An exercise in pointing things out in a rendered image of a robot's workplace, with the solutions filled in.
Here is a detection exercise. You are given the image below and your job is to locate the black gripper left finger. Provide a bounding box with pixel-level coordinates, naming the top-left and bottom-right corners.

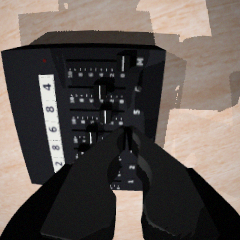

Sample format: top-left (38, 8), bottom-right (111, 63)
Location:
top-left (0, 125), bottom-right (127, 240)

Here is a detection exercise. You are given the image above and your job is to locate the black lighting desk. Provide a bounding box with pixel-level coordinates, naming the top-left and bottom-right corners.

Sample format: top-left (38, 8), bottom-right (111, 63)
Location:
top-left (1, 43), bottom-right (166, 191)

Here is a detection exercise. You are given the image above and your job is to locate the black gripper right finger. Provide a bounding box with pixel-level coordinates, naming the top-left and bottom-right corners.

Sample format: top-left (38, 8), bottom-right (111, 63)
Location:
top-left (127, 125), bottom-right (240, 240)

